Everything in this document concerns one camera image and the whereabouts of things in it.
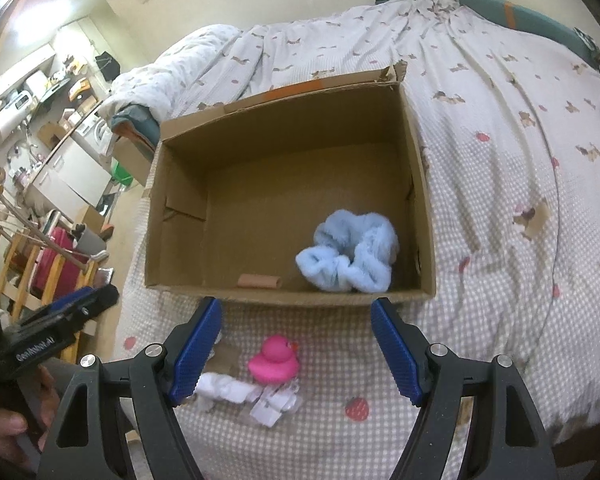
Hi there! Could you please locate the checkered dog print bedsheet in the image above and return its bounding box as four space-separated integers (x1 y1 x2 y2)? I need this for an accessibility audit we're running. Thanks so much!
105 0 600 479

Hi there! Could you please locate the white packaged hair tie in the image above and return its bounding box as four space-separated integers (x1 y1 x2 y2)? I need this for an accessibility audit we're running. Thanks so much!
194 372 301 429

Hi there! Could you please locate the teal pillow with orange stripe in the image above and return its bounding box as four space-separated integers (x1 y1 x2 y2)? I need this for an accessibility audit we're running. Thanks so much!
458 0 600 73

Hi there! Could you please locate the small cardboard box on floor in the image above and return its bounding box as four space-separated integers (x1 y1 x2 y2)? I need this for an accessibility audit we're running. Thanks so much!
112 136 155 186

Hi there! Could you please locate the tan cardboard tube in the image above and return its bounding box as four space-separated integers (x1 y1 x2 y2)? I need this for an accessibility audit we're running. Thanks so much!
237 273 282 289

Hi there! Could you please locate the green plastic bin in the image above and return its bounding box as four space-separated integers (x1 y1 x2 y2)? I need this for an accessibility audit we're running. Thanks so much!
111 159 134 188

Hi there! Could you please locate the light blue fluffy scrunchie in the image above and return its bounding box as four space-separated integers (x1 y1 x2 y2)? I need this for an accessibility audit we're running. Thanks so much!
296 209 400 294

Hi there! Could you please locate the white washing machine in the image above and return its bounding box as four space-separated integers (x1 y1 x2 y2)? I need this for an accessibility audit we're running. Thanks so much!
74 113 114 156

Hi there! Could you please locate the brown cardboard box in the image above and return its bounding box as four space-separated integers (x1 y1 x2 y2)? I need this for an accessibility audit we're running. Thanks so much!
145 62 436 308

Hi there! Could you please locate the person left hand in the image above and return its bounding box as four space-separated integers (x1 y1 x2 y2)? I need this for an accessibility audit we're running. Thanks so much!
0 365 60 479

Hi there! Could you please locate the wooden chair with red cushion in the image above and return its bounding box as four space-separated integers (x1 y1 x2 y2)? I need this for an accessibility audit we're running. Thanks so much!
0 224 102 331

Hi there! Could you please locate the teal orange folded blanket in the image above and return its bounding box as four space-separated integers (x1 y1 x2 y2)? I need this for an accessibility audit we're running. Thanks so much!
110 104 160 151

